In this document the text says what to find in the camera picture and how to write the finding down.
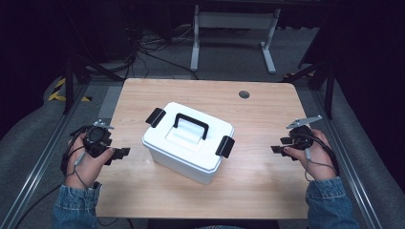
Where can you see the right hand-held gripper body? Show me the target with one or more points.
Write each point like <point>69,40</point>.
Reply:
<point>302,136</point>

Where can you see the white plastic storage box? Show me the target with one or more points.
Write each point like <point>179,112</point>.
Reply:
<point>178,166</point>

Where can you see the aluminium floor rail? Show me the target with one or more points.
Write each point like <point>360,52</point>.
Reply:
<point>41,162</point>
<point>347,152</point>

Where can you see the person's left hand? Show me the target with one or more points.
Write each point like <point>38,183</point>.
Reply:
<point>86,168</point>

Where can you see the white lidded storage box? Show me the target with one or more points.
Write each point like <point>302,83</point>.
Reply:
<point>191,149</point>

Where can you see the black tripod stand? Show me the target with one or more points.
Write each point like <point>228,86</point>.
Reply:
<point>68,82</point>
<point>329,86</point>

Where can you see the yellow black floor tape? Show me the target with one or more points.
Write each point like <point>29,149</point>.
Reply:
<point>57,95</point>

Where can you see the black box latch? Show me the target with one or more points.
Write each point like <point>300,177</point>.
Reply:
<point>155,117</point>
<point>225,147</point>

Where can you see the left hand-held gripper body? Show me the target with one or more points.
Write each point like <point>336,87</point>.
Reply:
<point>97,138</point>

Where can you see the white metal desk frame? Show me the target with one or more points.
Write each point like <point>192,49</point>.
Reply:
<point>235,20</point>

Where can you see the grey round table grommet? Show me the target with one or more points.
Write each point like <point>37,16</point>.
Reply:
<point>244,94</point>

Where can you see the person's right hand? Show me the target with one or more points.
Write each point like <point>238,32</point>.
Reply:
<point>318,162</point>

